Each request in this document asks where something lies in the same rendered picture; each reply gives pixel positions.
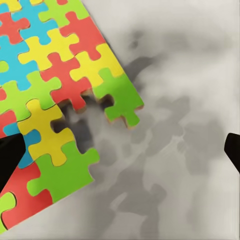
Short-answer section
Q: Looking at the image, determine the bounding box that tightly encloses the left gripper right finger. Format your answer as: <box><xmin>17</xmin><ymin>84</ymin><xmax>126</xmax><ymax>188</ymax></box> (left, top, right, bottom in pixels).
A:
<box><xmin>224</xmin><ymin>132</ymin><xmax>240</xmax><ymax>173</ymax></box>

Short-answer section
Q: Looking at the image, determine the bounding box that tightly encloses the jigsaw puzzle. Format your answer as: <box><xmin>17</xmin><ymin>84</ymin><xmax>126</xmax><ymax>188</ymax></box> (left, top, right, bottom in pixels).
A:
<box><xmin>0</xmin><ymin>0</ymin><xmax>145</xmax><ymax>235</ymax></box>

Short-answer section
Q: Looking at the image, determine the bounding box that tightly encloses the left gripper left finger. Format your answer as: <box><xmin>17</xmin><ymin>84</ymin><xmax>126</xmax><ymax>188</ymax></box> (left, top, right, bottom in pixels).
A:
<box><xmin>0</xmin><ymin>133</ymin><xmax>26</xmax><ymax>193</ymax></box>

